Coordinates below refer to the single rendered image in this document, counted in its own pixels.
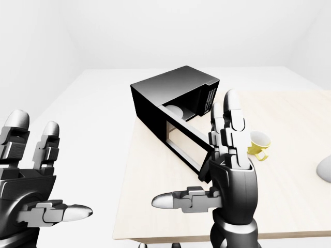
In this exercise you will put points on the small dark shape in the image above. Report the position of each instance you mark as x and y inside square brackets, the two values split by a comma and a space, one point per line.
[176, 245]
[143, 245]

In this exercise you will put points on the yellow mug white inside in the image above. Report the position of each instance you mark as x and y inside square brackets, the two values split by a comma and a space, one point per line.
[259, 140]

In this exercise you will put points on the black microwave door with window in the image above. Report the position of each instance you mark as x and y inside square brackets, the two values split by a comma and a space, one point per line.
[190, 151]

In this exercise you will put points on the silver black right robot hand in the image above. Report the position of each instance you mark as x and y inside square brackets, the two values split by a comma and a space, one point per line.
[238, 191]

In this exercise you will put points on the black microwave body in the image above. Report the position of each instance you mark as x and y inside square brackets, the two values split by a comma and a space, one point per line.
[170, 85]

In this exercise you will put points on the white round turntable plate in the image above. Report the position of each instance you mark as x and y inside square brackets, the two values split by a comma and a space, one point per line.
[176, 110]

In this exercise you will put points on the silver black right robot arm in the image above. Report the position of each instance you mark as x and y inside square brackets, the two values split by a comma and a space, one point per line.
[240, 236]

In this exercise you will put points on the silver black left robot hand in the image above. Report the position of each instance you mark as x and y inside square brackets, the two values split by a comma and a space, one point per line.
[28, 188]

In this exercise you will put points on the pale grey rounded object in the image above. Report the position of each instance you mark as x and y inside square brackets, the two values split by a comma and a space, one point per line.
[325, 169]

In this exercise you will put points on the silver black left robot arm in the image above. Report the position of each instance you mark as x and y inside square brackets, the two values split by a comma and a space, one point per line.
[15, 239]

